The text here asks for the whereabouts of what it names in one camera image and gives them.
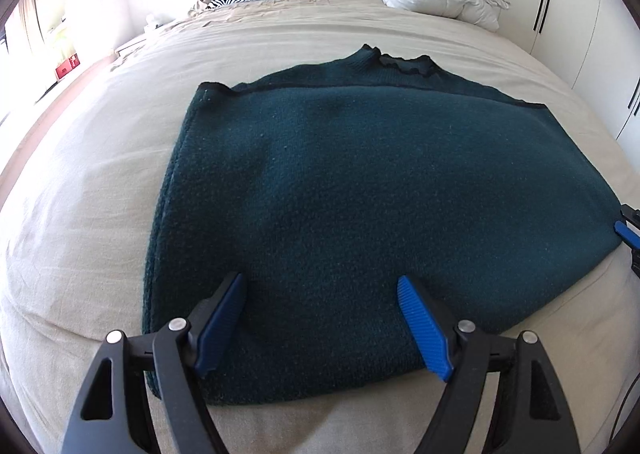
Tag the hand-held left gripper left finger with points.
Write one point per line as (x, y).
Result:
(222, 319)

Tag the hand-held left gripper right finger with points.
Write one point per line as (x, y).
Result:
(425, 329)

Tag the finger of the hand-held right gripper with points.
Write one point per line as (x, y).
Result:
(625, 232)

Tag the dark green sweater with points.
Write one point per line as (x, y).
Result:
(375, 184)

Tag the bed with beige sheet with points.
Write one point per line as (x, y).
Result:
(100, 159)

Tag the white wardrobe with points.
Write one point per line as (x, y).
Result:
(585, 9)

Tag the white nightstand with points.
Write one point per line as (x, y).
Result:
(135, 41)

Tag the red box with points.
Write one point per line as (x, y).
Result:
(66, 68)

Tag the light curtain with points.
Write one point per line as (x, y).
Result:
(27, 19)

